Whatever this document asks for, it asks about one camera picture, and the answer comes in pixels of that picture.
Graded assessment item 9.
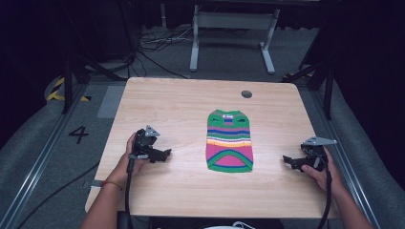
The aluminium floor rail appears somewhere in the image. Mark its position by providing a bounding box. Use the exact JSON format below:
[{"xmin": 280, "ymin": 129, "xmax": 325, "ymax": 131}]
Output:
[
  {"xmin": 0, "ymin": 83, "xmax": 89, "ymax": 229},
  {"xmin": 309, "ymin": 85, "xmax": 382, "ymax": 229}
]

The thin black floor cable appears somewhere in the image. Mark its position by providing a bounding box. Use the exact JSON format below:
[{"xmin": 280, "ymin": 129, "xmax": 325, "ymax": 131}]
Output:
[{"xmin": 16, "ymin": 161, "xmax": 101, "ymax": 229}]

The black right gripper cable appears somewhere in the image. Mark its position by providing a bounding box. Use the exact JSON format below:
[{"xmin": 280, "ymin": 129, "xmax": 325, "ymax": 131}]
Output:
[{"xmin": 316, "ymin": 149, "xmax": 334, "ymax": 229}]

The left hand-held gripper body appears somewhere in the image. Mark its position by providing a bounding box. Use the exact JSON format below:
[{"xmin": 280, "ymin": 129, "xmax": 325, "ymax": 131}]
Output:
[{"xmin": 128, "ymin": 124, "xmax": 160, "ymax": 160}]

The white object with cord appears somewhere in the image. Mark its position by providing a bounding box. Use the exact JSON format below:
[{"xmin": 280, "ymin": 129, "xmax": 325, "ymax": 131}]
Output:
[{"xmin": 202, "ymin": 220, "xmax": 256, "ymax": 229}]

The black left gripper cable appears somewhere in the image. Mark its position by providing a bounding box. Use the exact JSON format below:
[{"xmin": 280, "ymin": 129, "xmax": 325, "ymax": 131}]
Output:
[{"xmin": 124, "ymin": 157, "xmax": 136, "ymax": 229}]

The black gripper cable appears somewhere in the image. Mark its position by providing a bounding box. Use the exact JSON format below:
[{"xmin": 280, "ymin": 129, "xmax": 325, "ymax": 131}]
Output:
[
  {"xmin": 124, "ymin": 157, "xmax": 136, "ymax": 229},
  {"xmin": 316, "ymin": 149, "xmax": 334, "ymax": 229}
]

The bundle of floor cables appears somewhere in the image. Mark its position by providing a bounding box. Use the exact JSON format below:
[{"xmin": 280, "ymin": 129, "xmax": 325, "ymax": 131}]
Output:
[{"xmin": 136, "ymin": 24, "xmax": 195, "ymax": 80}]

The thin orange bracelet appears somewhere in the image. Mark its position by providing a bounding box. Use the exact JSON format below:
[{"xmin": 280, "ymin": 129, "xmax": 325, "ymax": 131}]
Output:
[{"xmin": 100, "ymin": 179, "xmax": 125, "ymax": 191}]

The person's right hand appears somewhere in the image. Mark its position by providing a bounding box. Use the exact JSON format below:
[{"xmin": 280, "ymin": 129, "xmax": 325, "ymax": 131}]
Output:
[{"xmin": 301, "ymin": 147, "xmax": 347, "ymax": 198}]

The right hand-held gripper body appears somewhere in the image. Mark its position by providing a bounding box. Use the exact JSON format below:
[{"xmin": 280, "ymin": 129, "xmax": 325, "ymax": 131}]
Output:
[{"xmin": 300, "ymin": 135, "xmax": 338, "ymax": 171}]

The person's left hand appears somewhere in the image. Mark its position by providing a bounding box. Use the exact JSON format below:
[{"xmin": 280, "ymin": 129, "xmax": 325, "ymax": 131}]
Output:
[{"xmin": 106, "ymin": 132, "xmax": 149, "ymax": 189}]

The white metal desk frame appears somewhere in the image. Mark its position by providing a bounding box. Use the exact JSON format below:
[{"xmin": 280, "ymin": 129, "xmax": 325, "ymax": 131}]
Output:
[{"xmin": 189, "ymin": 4, "xmax": 282, "ymax": 75}]

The black metal stand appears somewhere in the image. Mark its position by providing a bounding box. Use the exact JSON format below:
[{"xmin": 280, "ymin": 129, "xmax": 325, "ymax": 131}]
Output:
[
  {"xmin": 281, "ymin": 59, "xmax": 336, "ymax": 121},
  {"xmin": 61, "ymin": 52, "xmax": 129, "ymax": 115}
]

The striped knitted pet sweater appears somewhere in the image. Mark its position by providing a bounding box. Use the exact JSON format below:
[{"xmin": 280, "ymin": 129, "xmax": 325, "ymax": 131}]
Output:
[{"xmin": 204, "ymin": 109, "xmax": 255, "ymax": 174}]

